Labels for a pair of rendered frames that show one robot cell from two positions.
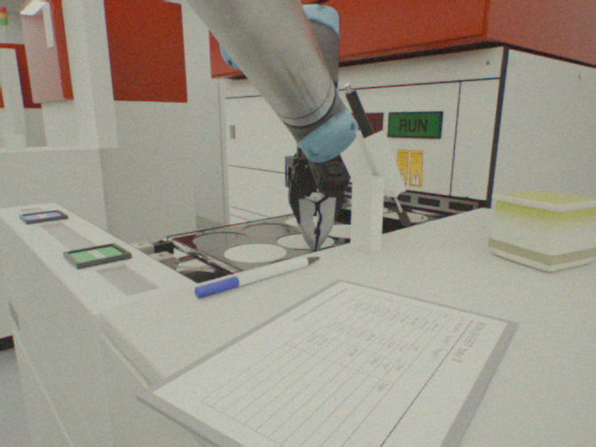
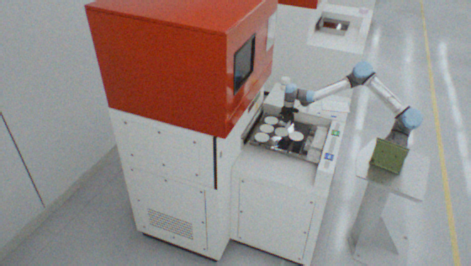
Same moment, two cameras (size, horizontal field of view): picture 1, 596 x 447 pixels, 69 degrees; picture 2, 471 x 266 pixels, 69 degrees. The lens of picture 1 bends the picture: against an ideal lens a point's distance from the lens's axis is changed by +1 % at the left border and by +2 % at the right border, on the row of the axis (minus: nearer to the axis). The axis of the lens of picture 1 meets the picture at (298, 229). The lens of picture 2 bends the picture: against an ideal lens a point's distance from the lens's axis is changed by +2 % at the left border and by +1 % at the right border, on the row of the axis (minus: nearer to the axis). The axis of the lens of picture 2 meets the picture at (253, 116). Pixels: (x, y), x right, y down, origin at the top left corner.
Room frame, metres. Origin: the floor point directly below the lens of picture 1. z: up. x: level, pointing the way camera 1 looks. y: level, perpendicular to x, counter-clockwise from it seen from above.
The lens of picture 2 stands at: (1.89, 1.52, 2.37)
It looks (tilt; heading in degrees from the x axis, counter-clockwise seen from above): 35 degrees down; 239
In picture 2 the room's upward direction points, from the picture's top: 3 degrees clockwise
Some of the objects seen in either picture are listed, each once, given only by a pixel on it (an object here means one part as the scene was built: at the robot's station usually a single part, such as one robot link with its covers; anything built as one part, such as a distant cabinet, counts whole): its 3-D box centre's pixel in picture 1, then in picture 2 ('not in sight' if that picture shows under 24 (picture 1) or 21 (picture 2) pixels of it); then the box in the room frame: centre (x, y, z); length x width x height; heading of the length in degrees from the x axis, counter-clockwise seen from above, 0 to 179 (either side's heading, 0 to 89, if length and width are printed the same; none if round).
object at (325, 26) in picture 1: (312, 49); (290, 92); (0.69, -0.02, 1.21); 0.09 x 0.08 x 0.11; 137
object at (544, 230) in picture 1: (544, 228); not in sight; (0.44, -0.25, 1.00); 0.07 x 0.07 x 0.07; 26
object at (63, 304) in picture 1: (74, 285); (330, 152); (0.55, 0.31, 0.89); 0.55 x 0.09 x 0.14; 41
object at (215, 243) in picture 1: (304, 242); (281, 132); (0.74, -0.01, 0.90); 0.34 x 0.34 x 0.01; 41
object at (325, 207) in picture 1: (320, 220); not in sight; (0.70, -0.04, 0.95); 0.06 x 0.03 x 0.09; 15
